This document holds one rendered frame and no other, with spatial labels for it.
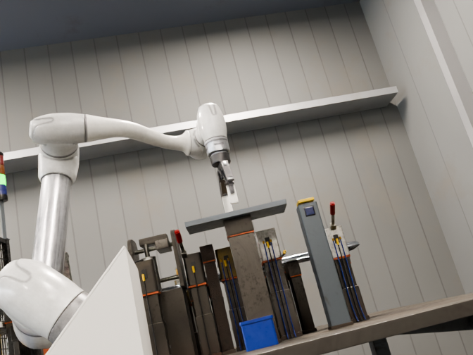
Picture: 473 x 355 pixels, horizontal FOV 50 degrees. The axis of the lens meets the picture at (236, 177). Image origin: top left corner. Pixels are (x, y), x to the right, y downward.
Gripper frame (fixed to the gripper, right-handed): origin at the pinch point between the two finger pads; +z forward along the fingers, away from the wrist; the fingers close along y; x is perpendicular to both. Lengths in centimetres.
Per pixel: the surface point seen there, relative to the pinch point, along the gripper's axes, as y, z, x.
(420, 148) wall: -199, -69, 212
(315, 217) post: 7.0, 11.8, 27.6
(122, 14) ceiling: -192, -232, -16
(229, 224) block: 2.6, 7.2, -2.8
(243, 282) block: 2.2, 28.0, -2.6
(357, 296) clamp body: -8, 42, 40
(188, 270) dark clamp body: -13.2, 17.9, -18.7
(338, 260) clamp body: -8.6, 26.7, 37.2
